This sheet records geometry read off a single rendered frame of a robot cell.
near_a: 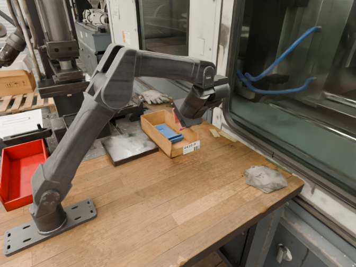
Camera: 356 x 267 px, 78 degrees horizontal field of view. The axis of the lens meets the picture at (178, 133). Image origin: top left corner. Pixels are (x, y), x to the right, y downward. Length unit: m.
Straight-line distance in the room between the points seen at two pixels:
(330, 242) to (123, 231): 0.65
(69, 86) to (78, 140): 0.37
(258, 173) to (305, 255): 0.40
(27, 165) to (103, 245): 0.44
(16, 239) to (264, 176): 0.67
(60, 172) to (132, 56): 0.29
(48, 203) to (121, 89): 0.29
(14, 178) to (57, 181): 0.34
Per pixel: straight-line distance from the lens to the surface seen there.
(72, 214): 0.66
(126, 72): 0.47
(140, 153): 0.79
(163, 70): 0.53
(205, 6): 1.14
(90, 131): 0.50
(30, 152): 0.94
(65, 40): 0.84
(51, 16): 0.83
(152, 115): 0.96
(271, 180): 0.73
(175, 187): 0.68
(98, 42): 3.96
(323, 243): 0.93
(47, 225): 0.62
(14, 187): 0.83
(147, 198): 0.65
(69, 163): 0.53
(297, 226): 0.94
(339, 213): 0.81
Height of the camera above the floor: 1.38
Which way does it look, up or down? 31 degrees down
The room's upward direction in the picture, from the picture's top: straight up
